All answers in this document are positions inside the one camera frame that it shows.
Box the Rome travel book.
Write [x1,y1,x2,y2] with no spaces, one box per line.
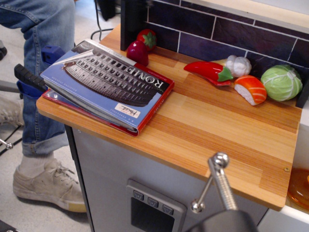
[41,39,174,136]

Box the dark red toy fruit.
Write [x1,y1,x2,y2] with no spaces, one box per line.
[126,40,149,66]

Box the red toy chili pepper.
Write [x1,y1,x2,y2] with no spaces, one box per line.
[184,61,233,86]

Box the red toy strawberry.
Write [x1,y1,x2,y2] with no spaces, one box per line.
[137,29,157,51]

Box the grey toy oven cabinet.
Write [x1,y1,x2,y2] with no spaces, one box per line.
[64,125,269,232]

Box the white toy garlic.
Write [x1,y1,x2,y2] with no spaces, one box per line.
[225,55,252,77]

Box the salmon sushi toy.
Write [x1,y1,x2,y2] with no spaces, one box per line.
[234,75,267,106]

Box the white sneaker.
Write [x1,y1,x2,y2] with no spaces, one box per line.
[13,159,86,213]
[0,95,24,127]

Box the green toy cabbage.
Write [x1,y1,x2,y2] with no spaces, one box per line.
[261,65,303,102]

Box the person leg in jeans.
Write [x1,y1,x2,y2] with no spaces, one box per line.
[0,0,76,157]

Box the small metal knob left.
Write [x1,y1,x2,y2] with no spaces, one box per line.
[0,139,14,150]

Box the orange glass dish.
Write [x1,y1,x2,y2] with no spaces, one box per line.
[287,168,309,210]

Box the metal clamp screw handle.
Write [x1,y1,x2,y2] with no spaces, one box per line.
[191,152,239,214]

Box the black vertical post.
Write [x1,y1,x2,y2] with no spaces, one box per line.
[120,0,148,51]

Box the black cable on floor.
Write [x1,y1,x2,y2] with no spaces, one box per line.
[93,0,121,42]

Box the blue clamp with black handle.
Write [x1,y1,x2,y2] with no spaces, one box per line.
[14,45,65,99]

